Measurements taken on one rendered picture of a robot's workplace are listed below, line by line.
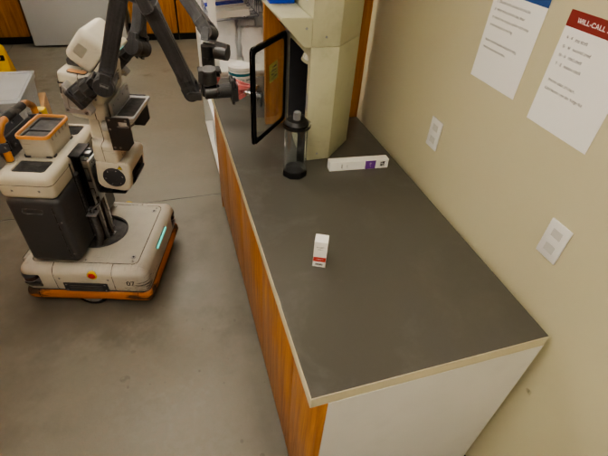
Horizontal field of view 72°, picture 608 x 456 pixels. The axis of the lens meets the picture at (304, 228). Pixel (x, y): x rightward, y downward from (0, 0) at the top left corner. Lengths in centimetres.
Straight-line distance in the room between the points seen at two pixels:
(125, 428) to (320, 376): 125
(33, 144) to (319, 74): 134
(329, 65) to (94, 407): 179
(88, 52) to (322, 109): 95
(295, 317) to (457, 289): 51
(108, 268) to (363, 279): 148
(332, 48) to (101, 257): 158
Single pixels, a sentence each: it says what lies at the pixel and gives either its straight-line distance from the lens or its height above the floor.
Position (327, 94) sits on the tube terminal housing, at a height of 123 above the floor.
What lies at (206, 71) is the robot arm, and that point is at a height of 129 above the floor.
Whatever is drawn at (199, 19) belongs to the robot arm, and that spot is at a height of 139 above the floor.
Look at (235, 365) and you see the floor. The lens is 222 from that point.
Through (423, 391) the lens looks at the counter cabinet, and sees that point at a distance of 127.
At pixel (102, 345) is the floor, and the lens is 244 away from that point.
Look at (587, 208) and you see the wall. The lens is 125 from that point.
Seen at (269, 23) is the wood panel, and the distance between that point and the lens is 197.
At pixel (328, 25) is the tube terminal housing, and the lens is 164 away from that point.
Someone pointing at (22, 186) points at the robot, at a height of 76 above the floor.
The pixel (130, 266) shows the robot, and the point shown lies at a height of 28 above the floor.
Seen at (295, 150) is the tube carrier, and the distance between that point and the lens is 164.
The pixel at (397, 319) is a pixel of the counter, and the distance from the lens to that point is 124.
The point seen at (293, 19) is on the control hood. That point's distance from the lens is 160.
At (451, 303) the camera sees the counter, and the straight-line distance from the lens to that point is 133.
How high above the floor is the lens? 188
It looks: 40 degrees down
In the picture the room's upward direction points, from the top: 4 degrees clockwise
